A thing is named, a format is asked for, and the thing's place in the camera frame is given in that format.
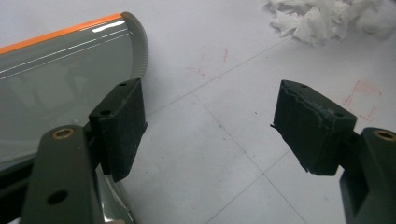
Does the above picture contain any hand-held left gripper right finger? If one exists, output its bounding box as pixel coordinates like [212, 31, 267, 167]
[270, 78, 359, 177]

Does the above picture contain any pile of white paper scraps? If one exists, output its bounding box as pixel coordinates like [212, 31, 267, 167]
[265, 0, 396, 47]

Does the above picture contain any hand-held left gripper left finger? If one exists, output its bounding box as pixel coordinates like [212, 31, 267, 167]
[88, 77, 149, 184]

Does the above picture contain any grey dustpan with orange edge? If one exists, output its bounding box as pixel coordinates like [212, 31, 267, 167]
[0, 11, 150, 224]

